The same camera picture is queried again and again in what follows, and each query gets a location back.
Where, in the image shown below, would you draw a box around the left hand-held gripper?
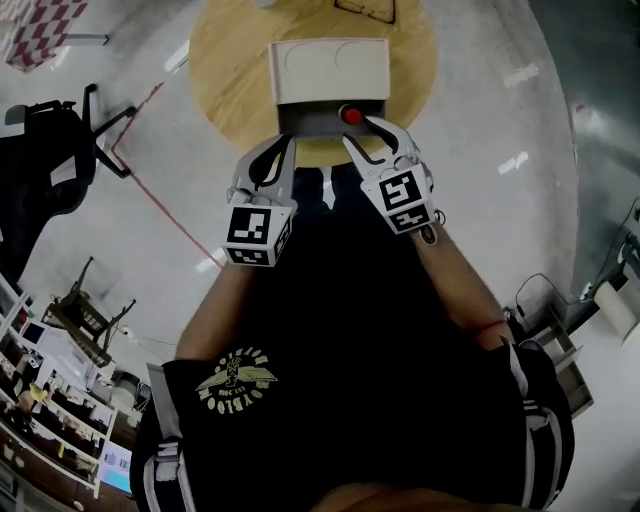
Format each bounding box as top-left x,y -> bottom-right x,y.
221,134 -> 298,269

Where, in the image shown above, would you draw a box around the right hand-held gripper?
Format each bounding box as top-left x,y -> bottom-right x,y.
341,114 -> 442,236

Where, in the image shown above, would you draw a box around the person's left forearm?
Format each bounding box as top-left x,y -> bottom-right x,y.
174,258 -> 254,362

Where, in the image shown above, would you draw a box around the person's right forearm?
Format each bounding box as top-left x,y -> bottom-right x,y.
410,222 -> 516,352

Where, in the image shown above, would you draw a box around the white shelving unit with items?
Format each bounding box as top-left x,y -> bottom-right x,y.
0,272 -> 121,501

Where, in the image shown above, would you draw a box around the person's dark trousers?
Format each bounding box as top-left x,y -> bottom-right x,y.
292,162 -> 371,214

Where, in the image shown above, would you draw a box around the round wooden table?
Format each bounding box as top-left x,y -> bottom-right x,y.
188,0 -> 438,170

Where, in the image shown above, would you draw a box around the red floor tape line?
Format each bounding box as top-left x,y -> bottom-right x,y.
109,81 -> 225,267

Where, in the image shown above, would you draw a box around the black eyeglasses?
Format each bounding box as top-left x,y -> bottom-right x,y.
333,0 -> 398,25

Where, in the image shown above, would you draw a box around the person's torso black t-shirt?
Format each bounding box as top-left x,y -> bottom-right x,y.
160,199 -> 532,512

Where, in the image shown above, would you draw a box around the black office chair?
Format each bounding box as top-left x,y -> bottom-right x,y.
0,83 -> 138,284

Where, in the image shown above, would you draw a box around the dark metal folding chair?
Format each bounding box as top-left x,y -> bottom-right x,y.
41,255 -> 138,370

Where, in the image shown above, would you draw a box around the red white checkered table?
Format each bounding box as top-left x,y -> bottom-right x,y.
3,0 -> 111,75

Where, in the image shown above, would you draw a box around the grey metal rack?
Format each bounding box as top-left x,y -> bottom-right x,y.
519,301 -> 597,420

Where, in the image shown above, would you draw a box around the white paper roll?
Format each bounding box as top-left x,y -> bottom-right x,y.
592,281 -> 640,344

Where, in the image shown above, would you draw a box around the lit monitor screen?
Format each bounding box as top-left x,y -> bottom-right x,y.
98,438 -> 134,495

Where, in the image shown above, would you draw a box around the short black cable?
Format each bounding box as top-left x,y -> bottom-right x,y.
513,271 -> 576,322

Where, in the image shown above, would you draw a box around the black white shoulder strap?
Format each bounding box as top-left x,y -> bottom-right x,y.
497,337 -> 577,512
130,362 -> 199,512

